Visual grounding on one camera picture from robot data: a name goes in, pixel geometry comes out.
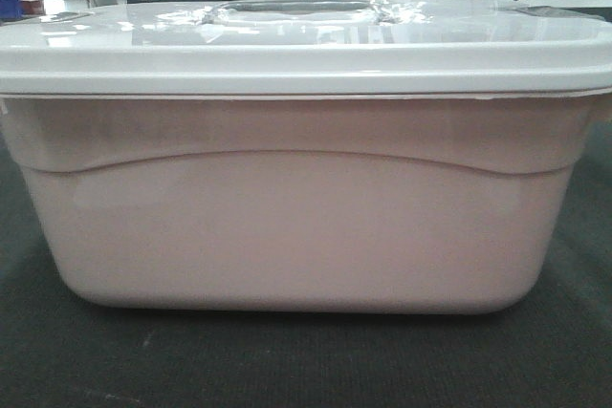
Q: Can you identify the red box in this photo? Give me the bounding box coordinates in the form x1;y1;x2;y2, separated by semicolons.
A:
19;0;46;16

